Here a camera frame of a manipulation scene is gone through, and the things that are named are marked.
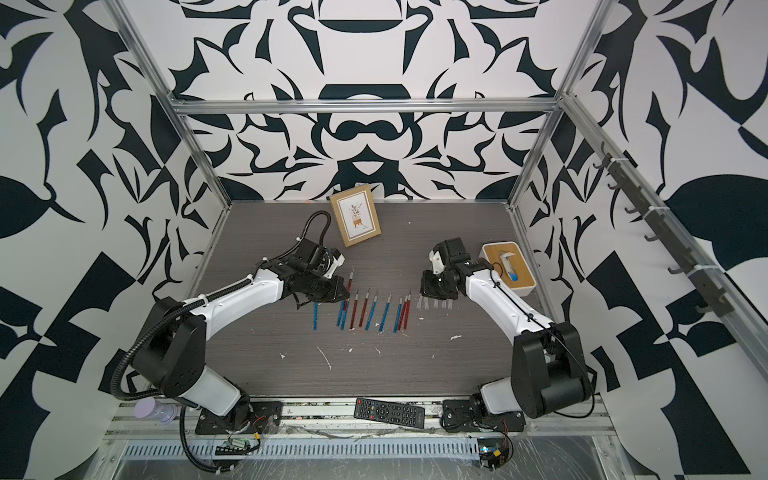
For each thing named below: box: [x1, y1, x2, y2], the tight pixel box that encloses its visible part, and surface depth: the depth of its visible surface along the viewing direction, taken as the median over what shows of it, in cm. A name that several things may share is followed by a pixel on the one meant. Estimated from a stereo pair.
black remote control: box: [354, 398, 426, 429], surface depth 76 cm
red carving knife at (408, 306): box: [403, 290, 411, 330], surface depth 93 cm
